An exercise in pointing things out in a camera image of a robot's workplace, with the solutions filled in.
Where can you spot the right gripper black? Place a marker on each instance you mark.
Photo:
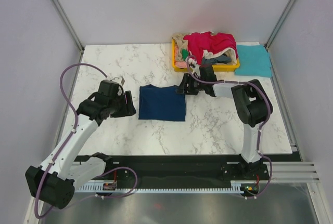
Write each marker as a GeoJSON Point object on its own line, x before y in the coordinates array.
{"type": "Point", "coordinates": [187, 79]}

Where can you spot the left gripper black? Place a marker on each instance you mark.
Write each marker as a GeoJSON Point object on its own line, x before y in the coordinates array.
{"type": "Point", "coordinates": [130, 108]}

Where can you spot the navy blue printed t-shirt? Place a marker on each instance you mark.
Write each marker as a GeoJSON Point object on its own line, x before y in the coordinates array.
{"type": "Point", "coordinates": [161, 103]}

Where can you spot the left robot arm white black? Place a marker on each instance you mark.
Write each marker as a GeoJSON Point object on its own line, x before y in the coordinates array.
{"type": "Point", "coordinates": [55, 180]}

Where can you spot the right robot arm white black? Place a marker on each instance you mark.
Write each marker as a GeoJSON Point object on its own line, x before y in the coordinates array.
{"type": "Point", "coordinates": [252, 105]}

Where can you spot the pink cloth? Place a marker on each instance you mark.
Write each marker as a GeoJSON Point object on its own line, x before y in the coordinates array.
{"type": "Point", "coordinates": [181, 64]}

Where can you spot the beige white green shirt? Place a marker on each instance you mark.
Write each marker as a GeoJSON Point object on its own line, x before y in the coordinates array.
{"type": "Point", "coordinates": [182, 46]}

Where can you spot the red t-shirt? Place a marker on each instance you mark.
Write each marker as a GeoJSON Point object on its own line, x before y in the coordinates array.
{"type": "Point", "coordinates": [209, 45]}

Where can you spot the grey blue garment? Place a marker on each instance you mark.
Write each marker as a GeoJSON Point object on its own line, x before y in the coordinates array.
{"type": "Point", "coordinates": [222, 59]}

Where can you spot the folded teal t-shirt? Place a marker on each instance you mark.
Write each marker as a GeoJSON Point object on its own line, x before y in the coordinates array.
{"type": "Point", "coordinates": [254, 61]}

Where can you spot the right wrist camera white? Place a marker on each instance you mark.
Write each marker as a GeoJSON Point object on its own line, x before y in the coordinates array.
{"type": "Point", "coordinates": [195, 68]}

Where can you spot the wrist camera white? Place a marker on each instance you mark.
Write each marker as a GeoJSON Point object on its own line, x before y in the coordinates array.
{"type": "Point", "coordinates": [195, 68]}
{"type": "Point", "coordinates": [120, 80]}

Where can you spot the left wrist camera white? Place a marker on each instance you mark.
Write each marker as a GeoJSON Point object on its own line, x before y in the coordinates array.
{"type": "Point", "coordinates": [120, 80]}

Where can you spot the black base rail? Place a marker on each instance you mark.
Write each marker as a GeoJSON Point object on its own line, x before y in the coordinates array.
{"type": "Point", "coordinates": [181, 170]}

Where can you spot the white slotted cable duct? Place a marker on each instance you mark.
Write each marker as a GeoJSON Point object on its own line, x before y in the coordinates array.
{"type": "Point", "coordinates": [106, 187]}

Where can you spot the left aluminium frame post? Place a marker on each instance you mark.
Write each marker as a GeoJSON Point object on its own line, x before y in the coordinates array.
{"type": "Point", "coordinates": [66, 21]}

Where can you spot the aluminium frame post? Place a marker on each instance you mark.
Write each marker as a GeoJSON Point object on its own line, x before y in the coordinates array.
{"type": "Point", "coordinates": [66, 21]}
{"type": "Point", "coordinates": [280, 22]}

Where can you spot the right aluminium frame post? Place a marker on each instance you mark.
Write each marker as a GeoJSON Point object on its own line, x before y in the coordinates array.
{"type": "Point", "coordinates": [280, 22]}

